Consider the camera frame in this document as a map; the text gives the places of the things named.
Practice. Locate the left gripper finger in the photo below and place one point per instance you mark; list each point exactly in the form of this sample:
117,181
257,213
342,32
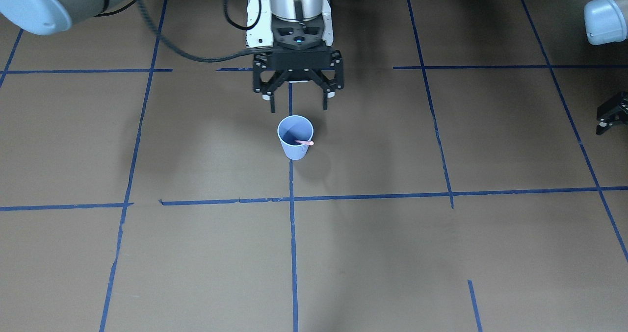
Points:
613,112

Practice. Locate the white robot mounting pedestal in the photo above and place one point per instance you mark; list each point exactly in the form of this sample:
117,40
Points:
261,12

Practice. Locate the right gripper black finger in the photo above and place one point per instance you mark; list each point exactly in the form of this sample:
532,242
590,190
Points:
269,89

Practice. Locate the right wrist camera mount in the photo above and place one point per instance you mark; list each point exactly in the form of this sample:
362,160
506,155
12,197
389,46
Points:
289,36

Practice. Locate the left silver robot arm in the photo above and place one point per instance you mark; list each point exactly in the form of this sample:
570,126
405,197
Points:
606,21

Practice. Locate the blue paper cup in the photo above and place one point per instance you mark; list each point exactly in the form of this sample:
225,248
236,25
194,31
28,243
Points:
295,127

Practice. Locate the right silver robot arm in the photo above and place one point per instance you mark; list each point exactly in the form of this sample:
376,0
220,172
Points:
47,17

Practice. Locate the pink chopstick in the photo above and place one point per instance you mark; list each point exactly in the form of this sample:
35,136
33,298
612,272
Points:
305,142

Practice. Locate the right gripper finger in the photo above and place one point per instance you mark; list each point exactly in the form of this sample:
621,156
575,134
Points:
328,87

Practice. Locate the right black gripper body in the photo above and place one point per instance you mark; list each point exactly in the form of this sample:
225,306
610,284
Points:
265,76

